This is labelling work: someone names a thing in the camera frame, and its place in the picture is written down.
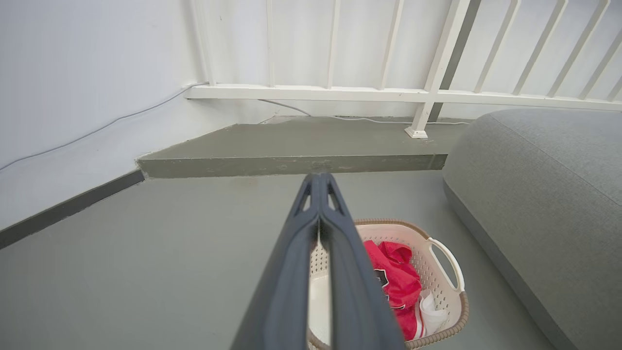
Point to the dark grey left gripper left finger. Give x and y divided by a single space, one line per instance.
286 291

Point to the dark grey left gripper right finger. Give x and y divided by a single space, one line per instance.
354 301

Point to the white perforated laundry basket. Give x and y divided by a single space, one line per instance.
437 277

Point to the red basketball jersey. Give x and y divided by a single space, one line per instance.
398 282

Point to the white crumpled cloth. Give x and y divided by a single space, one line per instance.
432 313

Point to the raised concrete step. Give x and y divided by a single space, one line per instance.
301 146

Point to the white railing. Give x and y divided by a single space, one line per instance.
340 92

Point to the grey fabric sofa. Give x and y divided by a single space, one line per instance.
549 204

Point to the black baseboard strip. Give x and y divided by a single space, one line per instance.
68 209

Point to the dark grey post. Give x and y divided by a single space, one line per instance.
454 58

